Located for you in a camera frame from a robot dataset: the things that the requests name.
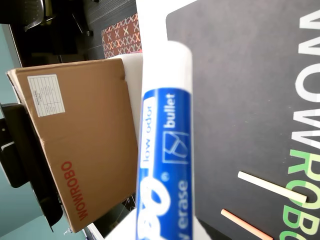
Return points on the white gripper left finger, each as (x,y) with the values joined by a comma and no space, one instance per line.
(127,228)

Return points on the brown WOWROBO cardboard box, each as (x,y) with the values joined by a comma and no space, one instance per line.
(95,137)

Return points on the black equipment case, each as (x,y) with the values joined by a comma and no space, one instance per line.
(22,155)

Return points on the blue Expo dry-erase marker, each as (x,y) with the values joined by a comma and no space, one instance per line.
(167,125)

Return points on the grey WOWROBO mat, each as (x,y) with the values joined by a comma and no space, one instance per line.
(237,100)

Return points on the yellow chalk stick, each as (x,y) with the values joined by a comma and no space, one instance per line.
(270,186)

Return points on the orange chalk stick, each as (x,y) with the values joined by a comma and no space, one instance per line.
(242,222)

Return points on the black office chair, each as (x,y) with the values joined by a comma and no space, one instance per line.
(50,15)

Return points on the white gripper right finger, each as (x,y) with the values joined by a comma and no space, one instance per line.
(198,232)

